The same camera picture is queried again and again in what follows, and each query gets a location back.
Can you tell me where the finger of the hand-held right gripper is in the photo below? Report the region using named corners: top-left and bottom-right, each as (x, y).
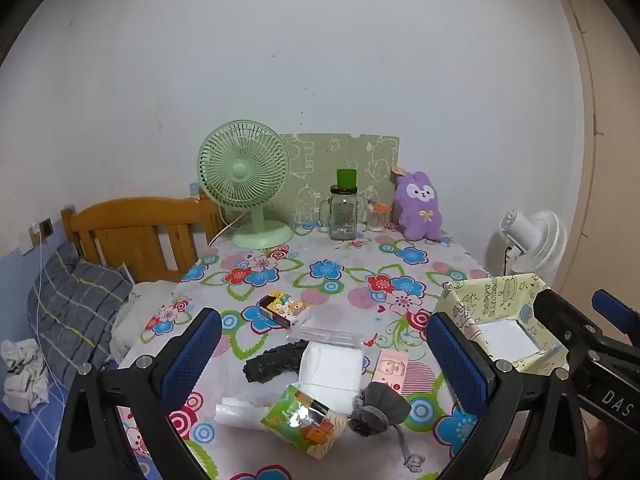
top-left (534, 287), bottom-right (607, 377)
top-left (592, 288), bottom-right (640, 334)

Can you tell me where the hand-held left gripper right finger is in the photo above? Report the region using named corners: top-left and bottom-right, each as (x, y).
top-left (426, 311), bottom-right (593, 480)

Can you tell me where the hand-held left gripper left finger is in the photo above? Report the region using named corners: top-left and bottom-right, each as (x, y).
top-left (55, 307), bottom-right (223, 480)

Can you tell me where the yellow-green cartoon storage box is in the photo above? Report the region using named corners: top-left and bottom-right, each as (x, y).
top-left (432, 272), bottom-right (571, 378)

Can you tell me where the pink tissue packet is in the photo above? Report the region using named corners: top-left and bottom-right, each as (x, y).
top-left (372, 349), bottom-right (410, 396)

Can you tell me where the white plastic bag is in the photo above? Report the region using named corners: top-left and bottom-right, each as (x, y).
top-left (216, 396), bottom-right (273, 430)

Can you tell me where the black knobbly cloth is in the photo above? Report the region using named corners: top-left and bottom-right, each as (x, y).
top-left (242, 339), bottom-right (308, 385)

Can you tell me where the grey drawstring pouch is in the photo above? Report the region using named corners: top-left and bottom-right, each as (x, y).
top-left (348, 381), bottom-right (423, 473)

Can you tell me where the small cartoon print box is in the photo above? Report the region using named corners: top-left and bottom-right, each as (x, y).
top-left (257, 292), bottom-right (311, 331)

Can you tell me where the green snack packet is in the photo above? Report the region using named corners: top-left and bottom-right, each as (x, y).
top-left (260, 384), bottom-right (348, 461)

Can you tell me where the white tissue pack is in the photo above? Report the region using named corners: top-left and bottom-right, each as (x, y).
top-left (298, 342), bottom-right (366, 417)

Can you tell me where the clear plastic bag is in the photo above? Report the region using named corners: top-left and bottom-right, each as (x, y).
top-left (290, 325), bottom-right (363, 349)

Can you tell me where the white standing fan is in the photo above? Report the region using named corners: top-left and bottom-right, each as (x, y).
top-left (487, 209), bottom-right (568, 278)

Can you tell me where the grey plaid pillow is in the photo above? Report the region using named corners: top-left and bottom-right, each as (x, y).
top-left (27, 242), bottom-right (133, 391)

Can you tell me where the floral tablecloth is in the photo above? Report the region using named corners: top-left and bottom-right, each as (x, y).
top-left (112, 222), bottom-right (501, 480)

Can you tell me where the wooden bed headboard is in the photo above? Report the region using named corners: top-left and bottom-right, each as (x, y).
top-left (61, 187), bottom-right (226, 283)

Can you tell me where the beige door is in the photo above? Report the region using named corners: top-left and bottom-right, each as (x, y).
top-left (557, 0), bottom-right (640, 311)

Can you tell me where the purple plush bunny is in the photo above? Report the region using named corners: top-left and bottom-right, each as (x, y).
top-left (391, 170), bottom-right (445, 242)

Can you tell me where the small glass cup orange lid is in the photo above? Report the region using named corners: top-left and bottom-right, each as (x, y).
top-left (367, 201), bottom-right (391, 233)

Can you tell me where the crumpled grey-white cloth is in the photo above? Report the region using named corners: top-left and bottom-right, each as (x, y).
top-left (0, 338), bottom-right (51, 415)

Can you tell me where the blue checked bed sheet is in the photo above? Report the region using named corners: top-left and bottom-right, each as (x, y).
top-left (0, 380), bottom-right (151, 480)

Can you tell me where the glass jar with green lid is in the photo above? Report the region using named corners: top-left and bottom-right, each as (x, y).
top-left (320, 169), bottom-right (360, 242)

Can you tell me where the green desk fan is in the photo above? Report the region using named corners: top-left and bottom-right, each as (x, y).
top-left (196, 120), bottom-right (293, 250)

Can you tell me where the white fan cable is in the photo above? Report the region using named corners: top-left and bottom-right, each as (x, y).
top-left (207, 210), bottom-right (251, 248)

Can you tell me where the white charging cable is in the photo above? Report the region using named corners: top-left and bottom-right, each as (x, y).
top-left (31, 232), bottom-right (63, 396)

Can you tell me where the wall socket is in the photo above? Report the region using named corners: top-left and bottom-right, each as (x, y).
top-left (29, 217), bottom-right (54, 249)

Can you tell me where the green cartoon wall board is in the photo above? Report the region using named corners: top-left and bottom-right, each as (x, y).
top-left (272, 132), bottom-right (401, 226)

